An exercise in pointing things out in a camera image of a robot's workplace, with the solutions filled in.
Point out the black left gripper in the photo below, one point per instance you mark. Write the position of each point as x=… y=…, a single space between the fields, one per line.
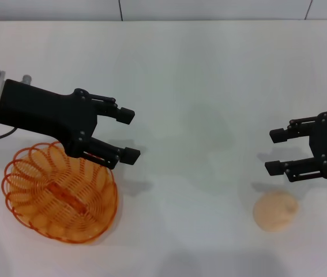
x=36 y=109

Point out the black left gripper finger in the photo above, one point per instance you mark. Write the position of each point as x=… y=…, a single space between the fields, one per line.
x=128 y=157

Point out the round beige bread bun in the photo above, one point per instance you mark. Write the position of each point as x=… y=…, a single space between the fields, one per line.
x=275 y=210

